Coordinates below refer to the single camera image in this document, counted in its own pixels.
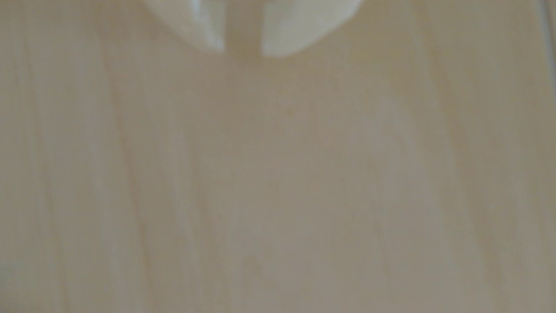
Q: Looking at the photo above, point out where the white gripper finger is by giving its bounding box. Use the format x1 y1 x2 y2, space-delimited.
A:
260 0 365 59
143 0 227 55

